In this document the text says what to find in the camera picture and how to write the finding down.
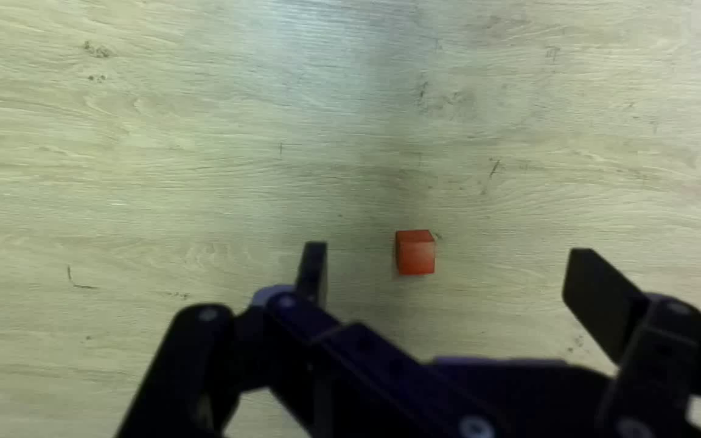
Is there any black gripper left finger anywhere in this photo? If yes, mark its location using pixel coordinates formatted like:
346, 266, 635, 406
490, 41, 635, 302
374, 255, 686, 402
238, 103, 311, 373
114, 241, 501, 438

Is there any small orange block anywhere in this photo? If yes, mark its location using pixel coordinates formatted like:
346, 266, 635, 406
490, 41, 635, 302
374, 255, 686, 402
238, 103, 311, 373
391, 229, 440, 279

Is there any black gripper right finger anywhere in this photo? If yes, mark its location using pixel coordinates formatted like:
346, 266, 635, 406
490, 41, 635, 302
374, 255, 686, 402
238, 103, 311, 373
559, 246, 701, 438

